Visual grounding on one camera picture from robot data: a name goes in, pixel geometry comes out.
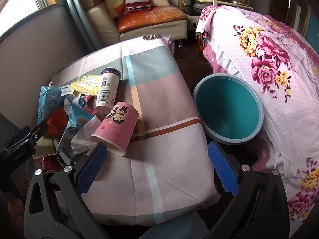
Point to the pink floral bedsheet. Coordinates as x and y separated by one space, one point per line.
286 54

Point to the window with grey frame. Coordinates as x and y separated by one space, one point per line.
15 5

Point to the dark wooden cabinet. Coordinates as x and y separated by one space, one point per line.
281 2

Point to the white medicine box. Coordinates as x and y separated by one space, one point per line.
65 89

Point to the clear plastic wrapper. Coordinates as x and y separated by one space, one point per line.
84 137

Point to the white barcode paper cup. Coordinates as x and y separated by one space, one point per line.
107 92

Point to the blue milk carton with straw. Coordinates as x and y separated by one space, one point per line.
47 102

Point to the pink cartoon paper cup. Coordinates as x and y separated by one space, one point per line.
117 124

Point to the orange chocolate wafer packet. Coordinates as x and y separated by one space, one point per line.
56 124

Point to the light blue snack packet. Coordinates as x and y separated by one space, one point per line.
74 127

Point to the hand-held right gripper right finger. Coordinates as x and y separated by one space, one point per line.
221 169

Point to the red soda can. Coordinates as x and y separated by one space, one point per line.
48 164

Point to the teal plastic trash bin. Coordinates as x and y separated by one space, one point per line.
224 104

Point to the orange seat cushion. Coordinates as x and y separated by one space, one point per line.
149 17

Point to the blue trouser leg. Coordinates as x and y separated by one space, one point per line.
179 226

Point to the cream leather sofa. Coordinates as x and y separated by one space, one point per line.
104 22

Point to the black glass tv stand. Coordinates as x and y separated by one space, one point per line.
193 12

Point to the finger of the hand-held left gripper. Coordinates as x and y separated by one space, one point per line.
38 132
18 135

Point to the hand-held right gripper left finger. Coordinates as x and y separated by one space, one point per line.
92 169

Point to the pink snack wrapper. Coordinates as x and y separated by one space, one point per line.
92 110

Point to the small blue-label plastic bottle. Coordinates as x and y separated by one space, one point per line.
79 102

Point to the cream snack packet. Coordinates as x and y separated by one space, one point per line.
46 145

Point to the yellow plastic wrapper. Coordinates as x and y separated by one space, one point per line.
82 86

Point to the cream cartoon pillow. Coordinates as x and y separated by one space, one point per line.
113 2

